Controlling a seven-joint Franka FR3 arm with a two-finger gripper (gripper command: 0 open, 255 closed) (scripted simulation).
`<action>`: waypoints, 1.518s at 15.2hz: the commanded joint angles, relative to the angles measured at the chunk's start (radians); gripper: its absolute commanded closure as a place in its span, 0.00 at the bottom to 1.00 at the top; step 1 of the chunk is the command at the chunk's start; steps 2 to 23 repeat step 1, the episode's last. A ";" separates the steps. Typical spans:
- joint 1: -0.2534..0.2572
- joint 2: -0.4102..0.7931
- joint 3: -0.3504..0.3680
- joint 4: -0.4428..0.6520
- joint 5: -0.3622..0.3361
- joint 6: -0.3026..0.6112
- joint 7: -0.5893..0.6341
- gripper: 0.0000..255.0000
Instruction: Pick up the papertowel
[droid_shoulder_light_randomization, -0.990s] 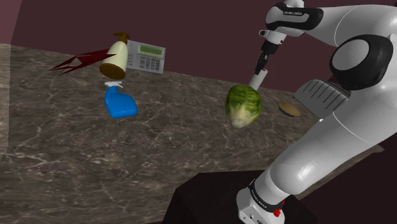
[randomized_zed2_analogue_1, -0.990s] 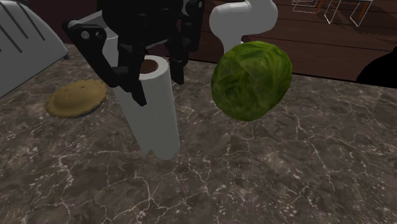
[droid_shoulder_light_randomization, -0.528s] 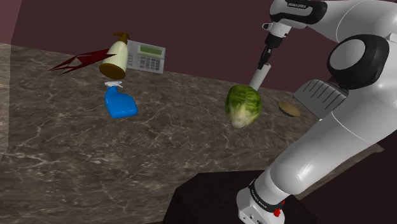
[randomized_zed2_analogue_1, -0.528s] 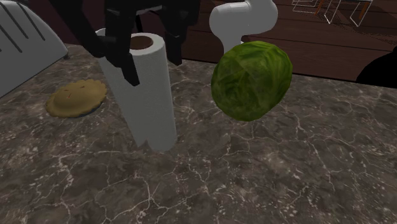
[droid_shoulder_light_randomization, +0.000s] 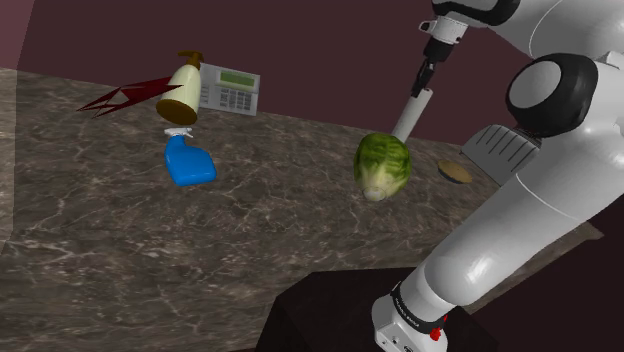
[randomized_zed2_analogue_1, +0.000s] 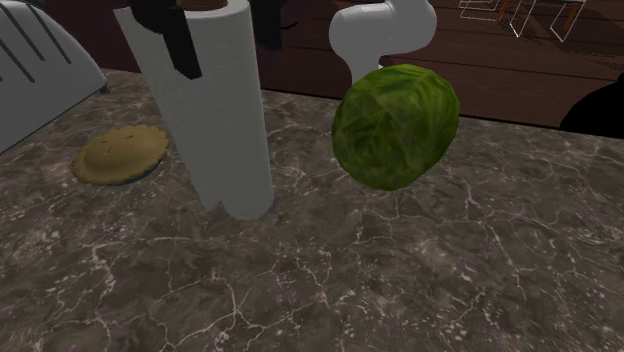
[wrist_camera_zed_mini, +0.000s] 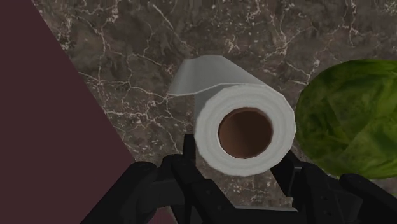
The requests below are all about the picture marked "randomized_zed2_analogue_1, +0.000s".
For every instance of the tan pie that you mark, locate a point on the tan pie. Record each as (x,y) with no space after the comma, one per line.
(119,155)

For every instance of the white toaster with black slots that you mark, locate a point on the white toaster with black slots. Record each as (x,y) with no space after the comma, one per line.
(44,83)

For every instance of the white paper towel roll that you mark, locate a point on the white paper towel roll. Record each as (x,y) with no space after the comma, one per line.
(219,117)

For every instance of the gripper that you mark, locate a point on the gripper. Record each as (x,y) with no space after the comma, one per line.
(148,12)

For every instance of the green cabbage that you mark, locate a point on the green cabbage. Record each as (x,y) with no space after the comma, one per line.
(395,129)

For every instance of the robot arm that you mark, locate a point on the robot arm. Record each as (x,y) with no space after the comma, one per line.
(380,29)

